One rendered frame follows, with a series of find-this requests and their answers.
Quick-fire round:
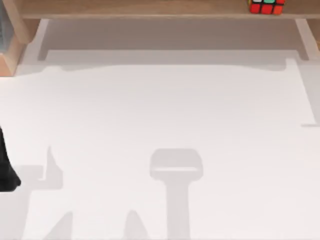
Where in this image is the wooden shelf unit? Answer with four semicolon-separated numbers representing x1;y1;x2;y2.
0;0;320;77

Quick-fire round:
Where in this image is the colourful puzzle cube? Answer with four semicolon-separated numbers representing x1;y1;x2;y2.
248;0;286;16

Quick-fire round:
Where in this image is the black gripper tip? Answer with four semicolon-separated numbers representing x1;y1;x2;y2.
0;126;22;194

